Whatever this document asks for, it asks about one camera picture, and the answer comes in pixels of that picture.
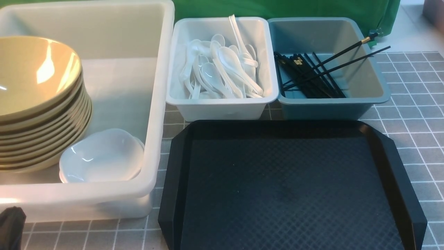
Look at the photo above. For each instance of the plain black chopstick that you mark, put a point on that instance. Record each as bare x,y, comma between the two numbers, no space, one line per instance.
287,86

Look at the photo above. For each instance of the white spoon bin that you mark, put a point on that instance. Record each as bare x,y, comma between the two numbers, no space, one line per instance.
255,31

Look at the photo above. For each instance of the blue-grey chopstick bin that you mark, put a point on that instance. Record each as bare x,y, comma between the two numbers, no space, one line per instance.
321,109

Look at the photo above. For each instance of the large white plastic bin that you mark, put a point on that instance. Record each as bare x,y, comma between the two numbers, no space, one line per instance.
124,46

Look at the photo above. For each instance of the white square dish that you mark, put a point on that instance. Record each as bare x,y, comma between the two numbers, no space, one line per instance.
140,170
104,156

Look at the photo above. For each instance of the yellow noodle bowl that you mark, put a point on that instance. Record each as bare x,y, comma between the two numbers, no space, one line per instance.
36,73

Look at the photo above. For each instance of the bundle of black chopsticks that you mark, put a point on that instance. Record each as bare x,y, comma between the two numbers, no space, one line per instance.
297,73

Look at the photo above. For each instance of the green cloth backdrop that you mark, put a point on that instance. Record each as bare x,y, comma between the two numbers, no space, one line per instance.
371,16

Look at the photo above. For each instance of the pile of white spoons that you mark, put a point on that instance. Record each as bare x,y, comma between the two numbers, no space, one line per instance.
213,70

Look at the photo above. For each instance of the stack of yellow bowls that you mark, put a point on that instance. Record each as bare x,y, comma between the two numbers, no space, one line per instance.
33,139

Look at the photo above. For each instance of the black serving tray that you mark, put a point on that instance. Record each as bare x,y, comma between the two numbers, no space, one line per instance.
288,185

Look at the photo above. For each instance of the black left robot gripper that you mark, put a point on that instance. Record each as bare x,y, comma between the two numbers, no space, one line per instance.
12,221

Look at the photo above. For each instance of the black chopstick with gold band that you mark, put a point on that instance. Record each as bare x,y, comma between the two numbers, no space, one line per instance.
360,80

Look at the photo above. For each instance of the white square dish in bin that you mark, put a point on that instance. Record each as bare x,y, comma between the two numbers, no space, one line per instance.
140,170

